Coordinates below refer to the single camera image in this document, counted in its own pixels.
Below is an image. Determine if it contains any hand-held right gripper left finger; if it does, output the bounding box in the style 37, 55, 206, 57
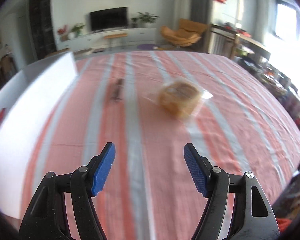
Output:
19, 142, 116, 240

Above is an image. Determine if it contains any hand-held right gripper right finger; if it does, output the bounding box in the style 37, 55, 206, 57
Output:
184, 143, 280, 240

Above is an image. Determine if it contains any white storage box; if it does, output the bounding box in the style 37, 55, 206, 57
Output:
0, 51, 78, 218

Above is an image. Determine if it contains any striped pink tablecloth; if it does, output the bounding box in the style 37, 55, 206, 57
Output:
20, 51, 300, 240

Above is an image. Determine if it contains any bread in clear bag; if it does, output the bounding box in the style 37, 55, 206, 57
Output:
146, 77, 214, 124

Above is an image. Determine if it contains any dark snack packet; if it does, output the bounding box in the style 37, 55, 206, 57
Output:
109, 78, 125, 102

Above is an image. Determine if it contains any dark wooden dining chair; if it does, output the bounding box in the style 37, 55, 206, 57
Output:
210, 25, 238, 58

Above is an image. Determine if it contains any wooden stool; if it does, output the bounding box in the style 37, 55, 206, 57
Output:
104, 33, 128, 49

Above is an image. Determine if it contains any orange lounge chair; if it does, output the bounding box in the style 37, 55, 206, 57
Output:
160, 18, 208, 48

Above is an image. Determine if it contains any white tv cabinet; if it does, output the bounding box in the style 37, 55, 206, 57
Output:
56, 27, 157, 52

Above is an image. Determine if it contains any wooden table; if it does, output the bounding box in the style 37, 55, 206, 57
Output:
236, 34, 270, 60

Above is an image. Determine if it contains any green plant in white vase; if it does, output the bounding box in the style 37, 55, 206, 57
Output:
69, 23, 86, 39

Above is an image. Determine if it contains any red flower plant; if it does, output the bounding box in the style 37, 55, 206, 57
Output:
57, 25, 69, 42

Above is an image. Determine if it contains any black television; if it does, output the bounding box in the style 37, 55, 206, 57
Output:
89, 7, 129, 32

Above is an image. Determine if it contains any large leafy potted plant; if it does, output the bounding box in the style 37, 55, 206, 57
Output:
137, 12, 159, 28

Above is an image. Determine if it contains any dark bookshelf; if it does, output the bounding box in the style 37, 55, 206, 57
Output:
29, 0, 57, 60

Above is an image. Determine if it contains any white standing air conditioner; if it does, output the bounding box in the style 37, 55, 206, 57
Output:
174, 0, 193, 47

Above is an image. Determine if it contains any grey curtain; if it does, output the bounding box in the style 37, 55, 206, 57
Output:
192, 0, 213, 53

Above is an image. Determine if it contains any bright window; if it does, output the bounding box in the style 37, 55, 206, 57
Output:
275, 2, 300, 45

